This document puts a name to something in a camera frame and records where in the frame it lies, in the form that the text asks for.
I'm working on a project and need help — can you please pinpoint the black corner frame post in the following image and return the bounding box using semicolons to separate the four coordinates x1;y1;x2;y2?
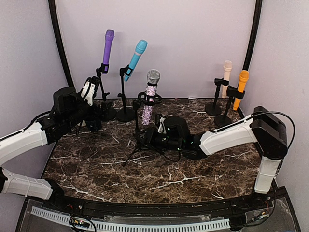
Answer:
48;0;74;87
242;0;263;71

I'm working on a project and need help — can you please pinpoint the black stand holding white microphone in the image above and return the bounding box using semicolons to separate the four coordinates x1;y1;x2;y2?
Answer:
205;78;229;116

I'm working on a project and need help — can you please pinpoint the orange microphone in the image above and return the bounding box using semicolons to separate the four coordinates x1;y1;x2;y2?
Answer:
233;70;249;111

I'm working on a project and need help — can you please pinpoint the white slotted cable duct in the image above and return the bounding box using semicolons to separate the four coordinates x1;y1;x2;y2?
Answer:
30;206;230;232

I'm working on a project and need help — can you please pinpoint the dark blue cup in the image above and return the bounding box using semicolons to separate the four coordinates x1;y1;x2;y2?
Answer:
85;117;102;132

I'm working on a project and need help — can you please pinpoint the black right corner frame post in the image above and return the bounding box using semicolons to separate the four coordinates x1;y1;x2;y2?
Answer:
242;0;263;71

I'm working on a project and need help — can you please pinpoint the black stand holding blue microphone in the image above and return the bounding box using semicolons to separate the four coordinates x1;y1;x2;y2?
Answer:
116;65;135;123

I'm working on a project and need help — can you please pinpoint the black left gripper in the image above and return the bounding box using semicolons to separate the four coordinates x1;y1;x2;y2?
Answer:
65;91;112;130

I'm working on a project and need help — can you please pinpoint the light blue microphone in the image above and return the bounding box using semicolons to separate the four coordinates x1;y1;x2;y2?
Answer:
124;40;148;81

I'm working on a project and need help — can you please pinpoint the black tripod shock-mount stand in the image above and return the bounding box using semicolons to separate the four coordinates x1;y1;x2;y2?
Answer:
122;91;181;167

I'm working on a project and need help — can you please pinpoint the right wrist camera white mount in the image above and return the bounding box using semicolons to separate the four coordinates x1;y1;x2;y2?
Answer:
155;114;166;134

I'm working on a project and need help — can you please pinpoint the black stand holding purple microphone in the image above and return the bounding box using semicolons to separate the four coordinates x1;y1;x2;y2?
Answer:
96;63;117;121

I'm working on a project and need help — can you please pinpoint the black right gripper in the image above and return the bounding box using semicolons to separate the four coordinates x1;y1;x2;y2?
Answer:
135;126;183;152

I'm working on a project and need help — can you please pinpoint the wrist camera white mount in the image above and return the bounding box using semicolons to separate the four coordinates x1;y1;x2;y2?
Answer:
155;114;166;134
80;76;100;106

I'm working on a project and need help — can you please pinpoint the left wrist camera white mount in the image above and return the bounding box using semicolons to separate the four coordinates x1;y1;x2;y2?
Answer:
80;76;100;106

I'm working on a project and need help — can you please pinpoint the cream white microphone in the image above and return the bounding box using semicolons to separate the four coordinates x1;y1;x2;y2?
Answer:
222;60;232;98

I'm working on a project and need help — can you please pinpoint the purple microphone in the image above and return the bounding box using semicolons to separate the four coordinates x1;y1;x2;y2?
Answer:
102;29;114;73

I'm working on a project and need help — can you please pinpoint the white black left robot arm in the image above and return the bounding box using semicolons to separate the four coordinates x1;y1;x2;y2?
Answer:
0;83;103;211

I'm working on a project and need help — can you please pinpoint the black left corner frame post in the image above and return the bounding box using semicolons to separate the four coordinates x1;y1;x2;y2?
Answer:
48;0;74;87

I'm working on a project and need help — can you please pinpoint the black stand holding orange microphone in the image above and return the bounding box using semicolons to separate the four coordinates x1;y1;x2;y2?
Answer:
214;86;245;128

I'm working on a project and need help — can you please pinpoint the rhinestone silver-head microphone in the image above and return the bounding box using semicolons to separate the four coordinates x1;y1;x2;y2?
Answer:
142;69;160;126

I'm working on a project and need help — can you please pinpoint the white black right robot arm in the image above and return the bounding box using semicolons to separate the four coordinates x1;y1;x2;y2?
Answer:
134;106;291;210

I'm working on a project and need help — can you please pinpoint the black front table rail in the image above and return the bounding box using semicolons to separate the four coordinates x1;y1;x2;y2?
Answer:
43;191;276;218

